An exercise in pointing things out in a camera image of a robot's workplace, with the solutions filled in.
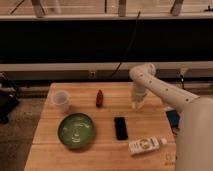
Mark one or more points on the black smartphone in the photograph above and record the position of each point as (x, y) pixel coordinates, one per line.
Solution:
(120, 128)

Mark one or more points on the red chili pepper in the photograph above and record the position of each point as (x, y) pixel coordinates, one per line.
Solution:
(99, 99)

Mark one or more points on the white lotion bottle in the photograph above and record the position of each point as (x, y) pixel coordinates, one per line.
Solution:
(145, 145)

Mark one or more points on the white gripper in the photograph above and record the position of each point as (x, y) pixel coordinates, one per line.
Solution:
(138, 92)

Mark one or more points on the white sponge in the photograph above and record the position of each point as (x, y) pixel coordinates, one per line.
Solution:
(137, 104)

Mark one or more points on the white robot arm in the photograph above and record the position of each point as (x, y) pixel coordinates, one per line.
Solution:
(194, 143)

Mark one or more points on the blue control box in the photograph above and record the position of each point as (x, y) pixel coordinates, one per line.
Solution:
(173, 118)

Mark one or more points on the green ceramic bowl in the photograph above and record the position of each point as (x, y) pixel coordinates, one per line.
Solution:
(76, 130)

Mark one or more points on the translucent plastic cup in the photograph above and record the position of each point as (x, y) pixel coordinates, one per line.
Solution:
(61, 100)

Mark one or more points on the dark object at left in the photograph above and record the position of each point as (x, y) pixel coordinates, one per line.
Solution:
(8, 101)

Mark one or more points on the white wall outlet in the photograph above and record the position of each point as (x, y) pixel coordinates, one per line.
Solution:
(92, 74)

